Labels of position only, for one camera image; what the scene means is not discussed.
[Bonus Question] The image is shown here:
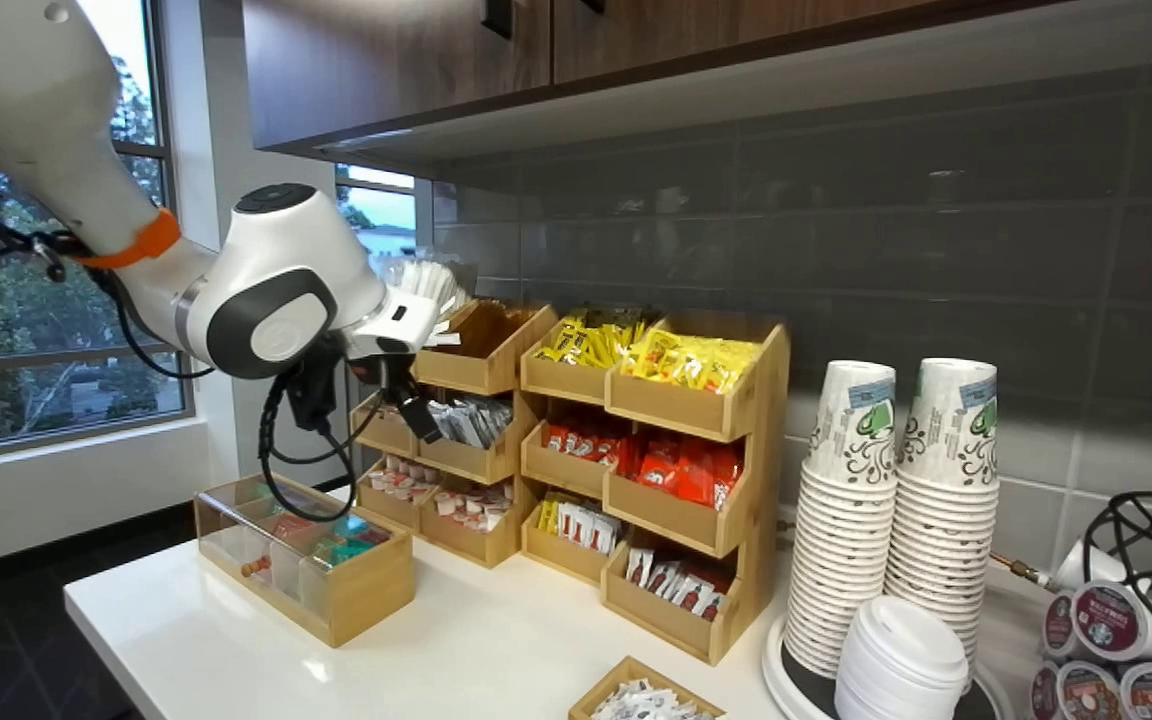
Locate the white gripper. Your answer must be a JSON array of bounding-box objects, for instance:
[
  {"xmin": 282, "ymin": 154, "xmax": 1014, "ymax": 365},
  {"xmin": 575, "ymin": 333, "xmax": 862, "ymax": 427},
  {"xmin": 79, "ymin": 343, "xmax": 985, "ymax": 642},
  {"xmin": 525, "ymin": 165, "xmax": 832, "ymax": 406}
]
[{"xmin": 347, "ymin": 258, "xmax": 473, "ymax": 359}]

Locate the bamboo sachet rack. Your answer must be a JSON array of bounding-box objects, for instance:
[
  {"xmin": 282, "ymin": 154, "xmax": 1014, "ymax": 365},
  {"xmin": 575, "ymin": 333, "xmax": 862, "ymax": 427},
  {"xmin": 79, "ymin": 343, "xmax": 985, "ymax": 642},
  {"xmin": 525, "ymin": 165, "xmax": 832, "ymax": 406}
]
[{"xmin": 353, "ymin": 303, "xmax": 787, "ymax": 660}]

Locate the right paper cup stack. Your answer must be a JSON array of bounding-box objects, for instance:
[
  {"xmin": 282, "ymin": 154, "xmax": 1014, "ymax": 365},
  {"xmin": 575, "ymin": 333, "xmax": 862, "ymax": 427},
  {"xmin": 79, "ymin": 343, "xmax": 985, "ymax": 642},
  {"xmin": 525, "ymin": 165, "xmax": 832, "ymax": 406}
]
[{"xmin": 888, "ymin": 358, "xmax": 1001, "ymax": 653}]

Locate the white cup lids stack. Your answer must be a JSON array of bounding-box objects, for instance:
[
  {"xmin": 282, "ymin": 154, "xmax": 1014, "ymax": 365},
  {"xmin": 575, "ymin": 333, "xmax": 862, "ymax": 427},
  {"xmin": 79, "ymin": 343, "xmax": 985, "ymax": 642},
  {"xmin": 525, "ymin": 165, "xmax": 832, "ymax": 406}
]
[{"xmin": 837, "ymin": 596, "xmax": 969, "ymax": 720}]

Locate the small wooden tray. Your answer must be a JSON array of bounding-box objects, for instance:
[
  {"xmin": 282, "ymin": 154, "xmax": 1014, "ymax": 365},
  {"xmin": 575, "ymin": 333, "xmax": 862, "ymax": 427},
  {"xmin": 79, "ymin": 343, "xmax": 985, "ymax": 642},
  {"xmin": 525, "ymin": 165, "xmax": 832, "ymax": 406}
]
[{"xmin": 568, "ymin": 657, "xmax": 725, "ymax": 720}]

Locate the coffee pod lower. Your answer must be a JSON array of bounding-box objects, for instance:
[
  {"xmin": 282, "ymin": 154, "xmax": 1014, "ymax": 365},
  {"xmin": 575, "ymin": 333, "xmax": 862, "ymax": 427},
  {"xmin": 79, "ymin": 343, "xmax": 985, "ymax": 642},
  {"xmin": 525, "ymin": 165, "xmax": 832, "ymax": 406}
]
[{"xmin": 1056, "ymin": 660, "xmax": 1126, "ymax": 720}]

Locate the coffee pod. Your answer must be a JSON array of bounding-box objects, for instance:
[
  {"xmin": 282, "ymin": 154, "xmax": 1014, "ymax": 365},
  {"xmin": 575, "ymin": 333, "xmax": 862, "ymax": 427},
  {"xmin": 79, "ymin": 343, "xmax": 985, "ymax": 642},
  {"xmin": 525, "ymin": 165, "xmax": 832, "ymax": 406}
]
[
  {"xmin": 1056, "ymin": 660, "xmax": 1126, "ymax": 720},
  {"xmin": 1072, "ymin": 583, "xmax": 1148, "ymax": 660}
]

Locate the left paper cup stack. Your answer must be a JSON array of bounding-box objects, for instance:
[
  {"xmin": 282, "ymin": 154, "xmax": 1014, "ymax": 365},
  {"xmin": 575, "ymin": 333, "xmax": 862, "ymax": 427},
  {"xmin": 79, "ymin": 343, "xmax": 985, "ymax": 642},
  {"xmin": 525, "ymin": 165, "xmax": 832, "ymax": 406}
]
[{"xmin": 782, "ymin": 359, "xmax": 896, "ymax": 676}]

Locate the paper cup stack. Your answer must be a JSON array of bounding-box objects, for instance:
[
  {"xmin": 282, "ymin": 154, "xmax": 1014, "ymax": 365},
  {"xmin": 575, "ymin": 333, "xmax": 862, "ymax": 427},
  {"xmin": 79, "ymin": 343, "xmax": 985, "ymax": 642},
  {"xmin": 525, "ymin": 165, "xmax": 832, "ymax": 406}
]
[
  {"xmin": 888, "ymin": 358, "xmax": 1001, "ymax": 653},
  {"xmin": 782, "ymin": 359, "xmax": 896, "ymax": 676}
]

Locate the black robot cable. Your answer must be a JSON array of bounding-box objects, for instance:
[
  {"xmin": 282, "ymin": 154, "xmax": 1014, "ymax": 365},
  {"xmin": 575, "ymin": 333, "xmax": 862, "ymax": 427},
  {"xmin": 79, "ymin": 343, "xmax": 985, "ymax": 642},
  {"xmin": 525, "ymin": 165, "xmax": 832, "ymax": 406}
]
[{"xmin": 256, "ymin": 343, "xmax": 369, "ymax": 526}]

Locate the wooden tea bag box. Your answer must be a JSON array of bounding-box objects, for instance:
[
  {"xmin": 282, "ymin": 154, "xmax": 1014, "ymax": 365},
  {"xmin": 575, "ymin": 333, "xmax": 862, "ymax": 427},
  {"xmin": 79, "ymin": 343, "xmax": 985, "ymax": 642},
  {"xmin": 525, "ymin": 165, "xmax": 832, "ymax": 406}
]
[{"xmin": 191, "ymin": 478, "xmax": 417, "ymax": 648}]

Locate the wooden upper cabinet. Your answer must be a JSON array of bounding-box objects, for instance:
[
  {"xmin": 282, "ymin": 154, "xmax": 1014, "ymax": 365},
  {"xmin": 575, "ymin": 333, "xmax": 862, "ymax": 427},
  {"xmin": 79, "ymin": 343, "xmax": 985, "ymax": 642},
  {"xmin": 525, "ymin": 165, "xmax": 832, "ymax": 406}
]
[{"xmin": 242, "ymin": 0, "xmax": 1054, "ymax": 158}]

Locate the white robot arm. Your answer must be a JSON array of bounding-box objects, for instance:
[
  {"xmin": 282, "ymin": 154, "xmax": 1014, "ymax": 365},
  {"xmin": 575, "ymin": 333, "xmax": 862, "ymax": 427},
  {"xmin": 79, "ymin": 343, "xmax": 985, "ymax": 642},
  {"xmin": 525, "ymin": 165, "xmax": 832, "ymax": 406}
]
[{"xmin": 0, "ymin": 0, "xmax": 468, "ymax": 380}]

